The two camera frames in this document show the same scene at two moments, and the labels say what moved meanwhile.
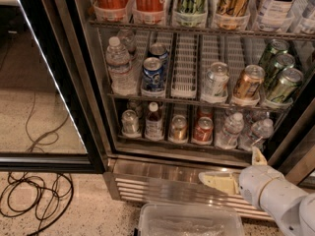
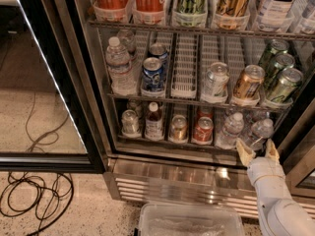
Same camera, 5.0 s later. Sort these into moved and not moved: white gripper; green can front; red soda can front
Moved: white gripper
Not moved: red soda can front; green can front
